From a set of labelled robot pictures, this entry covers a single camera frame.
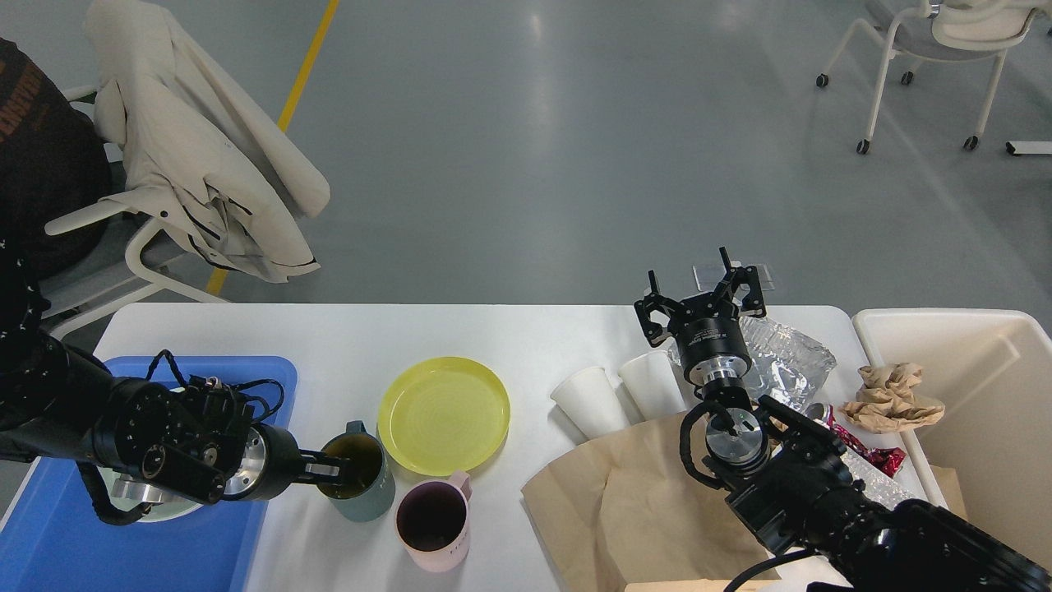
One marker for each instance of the white waste bin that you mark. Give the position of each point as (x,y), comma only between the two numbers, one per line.
(992,371)

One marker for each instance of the crumpled brown paper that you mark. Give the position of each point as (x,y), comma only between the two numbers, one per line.
(887,401)

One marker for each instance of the white chair background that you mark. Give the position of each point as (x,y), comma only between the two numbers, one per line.
(939,31)

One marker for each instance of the white paper cup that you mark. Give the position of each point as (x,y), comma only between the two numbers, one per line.
(651,384)
(590,402)

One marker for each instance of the right white paper cup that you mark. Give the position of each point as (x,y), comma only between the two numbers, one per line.
(651,384)

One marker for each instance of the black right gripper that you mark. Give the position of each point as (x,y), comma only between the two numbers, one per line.
(706,327)

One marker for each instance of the yellow plastic plate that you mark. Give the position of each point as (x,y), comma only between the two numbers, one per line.
(444,415)

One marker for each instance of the red snack wrapper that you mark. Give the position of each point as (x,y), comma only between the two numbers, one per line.
(887,460)

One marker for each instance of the pink mug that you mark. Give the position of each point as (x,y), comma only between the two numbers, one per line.
(433,522)

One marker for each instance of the pale green plate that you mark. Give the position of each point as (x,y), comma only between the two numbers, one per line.
(164,508)

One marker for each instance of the brown paper bag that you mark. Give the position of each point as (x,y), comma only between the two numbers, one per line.
(621,509)

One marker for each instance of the person in dark clothes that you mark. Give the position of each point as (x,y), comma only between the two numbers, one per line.
(52,164)

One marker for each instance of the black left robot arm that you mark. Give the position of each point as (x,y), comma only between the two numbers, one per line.
(135,442)

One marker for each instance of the beige coat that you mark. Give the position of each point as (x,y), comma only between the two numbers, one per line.
(199,153)

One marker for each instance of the crumpled foil bag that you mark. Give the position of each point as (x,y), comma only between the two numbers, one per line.
(787,365)
(878,486)

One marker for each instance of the white office chair left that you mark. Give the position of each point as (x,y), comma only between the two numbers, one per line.
(133,261)

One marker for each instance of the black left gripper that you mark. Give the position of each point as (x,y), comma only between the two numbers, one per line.
(271,461)

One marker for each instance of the dark green mug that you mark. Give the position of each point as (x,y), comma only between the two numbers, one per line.
(369,491)

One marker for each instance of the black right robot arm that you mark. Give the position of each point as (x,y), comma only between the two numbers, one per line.
(784,474)

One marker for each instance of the left white paper cup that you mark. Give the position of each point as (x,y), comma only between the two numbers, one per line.
(590,402)

